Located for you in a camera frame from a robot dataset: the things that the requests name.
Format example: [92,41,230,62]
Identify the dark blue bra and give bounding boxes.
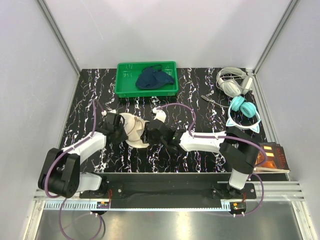
[135,64,175,90]

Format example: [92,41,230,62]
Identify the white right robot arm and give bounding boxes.
[140,119,262,199]

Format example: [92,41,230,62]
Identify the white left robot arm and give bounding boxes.
[37,112,137,199]

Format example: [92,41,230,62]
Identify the green plastic tray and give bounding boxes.
[114,61,179,98]

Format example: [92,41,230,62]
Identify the white grey headphones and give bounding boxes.
[216,67,253,98]

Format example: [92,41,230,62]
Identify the teal cat ear headphones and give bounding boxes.
[226,95,262,134]

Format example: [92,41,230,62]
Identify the dark orange book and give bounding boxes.
[254,142,291,173]

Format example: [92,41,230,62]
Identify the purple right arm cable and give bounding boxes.
[152,102,266,217]

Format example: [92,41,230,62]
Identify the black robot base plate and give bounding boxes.
[80,173,257,211]

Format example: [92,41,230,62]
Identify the left aluminium frame post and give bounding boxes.
[35,0,81,76]

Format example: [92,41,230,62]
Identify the aluminium frame post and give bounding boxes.
[252,0,300,75]
[35,0,81,76]

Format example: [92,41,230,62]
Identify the right aluminium frame post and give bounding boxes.
[252,0,300,75]

